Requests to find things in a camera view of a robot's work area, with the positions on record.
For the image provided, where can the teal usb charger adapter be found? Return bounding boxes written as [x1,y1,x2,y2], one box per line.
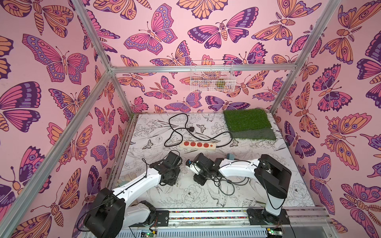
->
[226,153,236,161]

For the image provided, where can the black usb cable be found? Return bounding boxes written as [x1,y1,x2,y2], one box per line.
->
[208,172,251,197]

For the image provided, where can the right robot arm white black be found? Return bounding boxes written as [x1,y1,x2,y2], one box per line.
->
[186,153,292,225]

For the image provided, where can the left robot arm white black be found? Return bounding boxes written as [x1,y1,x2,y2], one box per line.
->
[82,150,183,238]

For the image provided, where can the beige power strip red sockets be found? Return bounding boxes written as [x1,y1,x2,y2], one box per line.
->
[180,140,217,150]

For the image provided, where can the green artificial grass mat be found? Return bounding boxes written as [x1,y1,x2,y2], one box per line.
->
[224,109,276,141]

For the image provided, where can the green object in basket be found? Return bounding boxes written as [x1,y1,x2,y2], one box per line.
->
[215,79,226,91]

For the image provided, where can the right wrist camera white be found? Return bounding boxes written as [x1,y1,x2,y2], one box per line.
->
[186,160,199,175]

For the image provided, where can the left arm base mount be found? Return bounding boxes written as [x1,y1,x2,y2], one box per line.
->
[131,210,170,227]

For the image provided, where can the white vented cable duct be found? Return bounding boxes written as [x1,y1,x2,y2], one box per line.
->
[117,228,268,238]

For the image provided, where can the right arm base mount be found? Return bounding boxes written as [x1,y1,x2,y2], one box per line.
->
[247,208,290,226]

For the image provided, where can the white wire basket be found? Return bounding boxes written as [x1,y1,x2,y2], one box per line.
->
[189,64,236,93]

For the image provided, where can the aluminium rail front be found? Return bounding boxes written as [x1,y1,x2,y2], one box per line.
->
[89,206,334,230]

